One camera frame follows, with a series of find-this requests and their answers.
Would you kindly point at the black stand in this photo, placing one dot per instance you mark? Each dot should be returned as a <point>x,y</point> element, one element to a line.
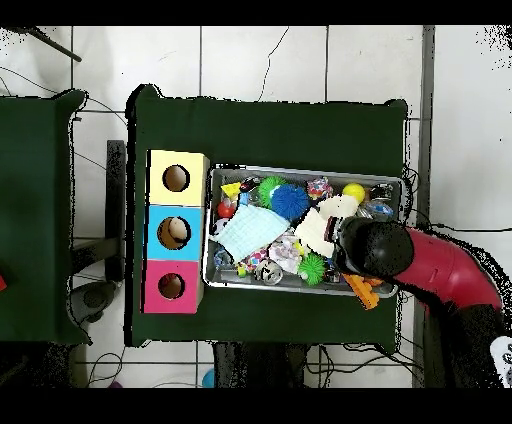
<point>116,192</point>

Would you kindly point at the green spiky ball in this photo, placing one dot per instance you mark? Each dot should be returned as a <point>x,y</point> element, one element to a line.
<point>312,268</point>

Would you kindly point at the wooden box with three holes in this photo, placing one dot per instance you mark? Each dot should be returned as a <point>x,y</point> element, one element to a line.
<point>192,248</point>

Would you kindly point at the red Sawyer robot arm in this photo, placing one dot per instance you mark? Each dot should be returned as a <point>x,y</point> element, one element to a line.
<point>448,268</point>

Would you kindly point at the cream muslin cloth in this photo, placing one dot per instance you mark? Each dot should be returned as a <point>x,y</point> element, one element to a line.
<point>312,236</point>

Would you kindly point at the orange plastic toy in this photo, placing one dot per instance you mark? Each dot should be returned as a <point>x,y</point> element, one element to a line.
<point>366,298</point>

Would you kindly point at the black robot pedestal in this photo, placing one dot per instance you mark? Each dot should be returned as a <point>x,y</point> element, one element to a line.
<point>260,366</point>

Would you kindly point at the dark green side tablecloth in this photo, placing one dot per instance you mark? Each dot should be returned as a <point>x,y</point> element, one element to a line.
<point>28,220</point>

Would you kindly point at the small red object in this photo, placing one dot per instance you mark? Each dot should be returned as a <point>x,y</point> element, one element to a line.
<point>2,283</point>

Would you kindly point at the light blue muslin cloth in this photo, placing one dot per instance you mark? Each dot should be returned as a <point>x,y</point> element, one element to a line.
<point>252,232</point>

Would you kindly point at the blue spiky ball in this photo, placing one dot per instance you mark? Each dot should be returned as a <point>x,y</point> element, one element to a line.
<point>290,202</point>

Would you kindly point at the grey plastic base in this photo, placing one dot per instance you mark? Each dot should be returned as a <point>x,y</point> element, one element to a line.
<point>94,298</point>

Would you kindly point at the dark thin rod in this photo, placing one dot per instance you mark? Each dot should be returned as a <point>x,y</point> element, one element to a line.
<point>56,47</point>

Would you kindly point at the blue floor ball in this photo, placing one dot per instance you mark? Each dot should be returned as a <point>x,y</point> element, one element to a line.
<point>208,379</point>

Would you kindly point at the yellow ball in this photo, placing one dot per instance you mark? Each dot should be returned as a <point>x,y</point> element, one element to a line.
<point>354,192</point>

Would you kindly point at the green spiky toy with eyes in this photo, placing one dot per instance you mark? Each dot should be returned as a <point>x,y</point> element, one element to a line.
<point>264,190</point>

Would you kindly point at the yellow cheese wedge toy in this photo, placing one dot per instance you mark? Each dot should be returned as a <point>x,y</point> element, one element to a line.
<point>232,189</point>

